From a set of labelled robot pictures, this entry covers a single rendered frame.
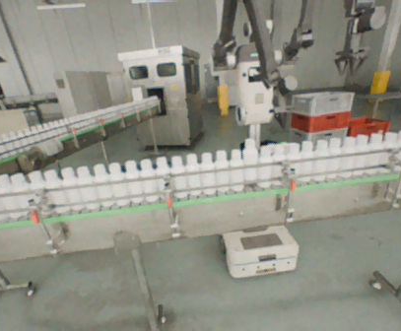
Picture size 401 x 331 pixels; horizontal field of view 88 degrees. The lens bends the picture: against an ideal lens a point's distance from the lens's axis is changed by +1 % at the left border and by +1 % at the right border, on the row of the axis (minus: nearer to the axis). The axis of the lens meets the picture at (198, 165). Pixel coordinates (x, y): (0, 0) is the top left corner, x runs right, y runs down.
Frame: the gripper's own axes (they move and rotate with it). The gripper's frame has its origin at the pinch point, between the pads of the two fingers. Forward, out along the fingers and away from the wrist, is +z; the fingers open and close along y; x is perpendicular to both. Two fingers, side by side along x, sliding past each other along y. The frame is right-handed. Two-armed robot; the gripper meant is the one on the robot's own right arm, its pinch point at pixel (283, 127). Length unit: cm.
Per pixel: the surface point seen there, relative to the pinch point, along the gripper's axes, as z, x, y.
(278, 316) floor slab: 115, 30, -2
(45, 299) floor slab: 101, 63, -165
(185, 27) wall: -681, 1004, 29
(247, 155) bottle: 10.7, -17.9, -23.8
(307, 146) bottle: 10.2, -17.4, 0.4
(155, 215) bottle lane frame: 30, -15, -62
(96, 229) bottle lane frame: 32, -14, -86
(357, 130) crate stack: -3, 178, 189
